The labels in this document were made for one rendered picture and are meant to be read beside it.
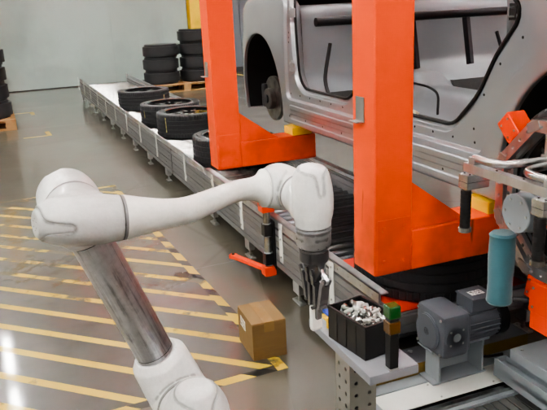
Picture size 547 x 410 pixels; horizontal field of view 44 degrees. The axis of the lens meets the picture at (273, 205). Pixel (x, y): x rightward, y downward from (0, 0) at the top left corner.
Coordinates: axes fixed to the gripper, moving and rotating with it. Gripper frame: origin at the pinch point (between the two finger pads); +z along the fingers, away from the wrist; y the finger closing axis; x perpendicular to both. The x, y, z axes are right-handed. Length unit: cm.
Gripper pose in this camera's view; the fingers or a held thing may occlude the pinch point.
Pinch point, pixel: (316, 316)
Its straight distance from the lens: 180.0
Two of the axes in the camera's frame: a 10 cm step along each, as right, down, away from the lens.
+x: 8.8, -2.0, 4.3
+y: 4.7, 2.7, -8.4
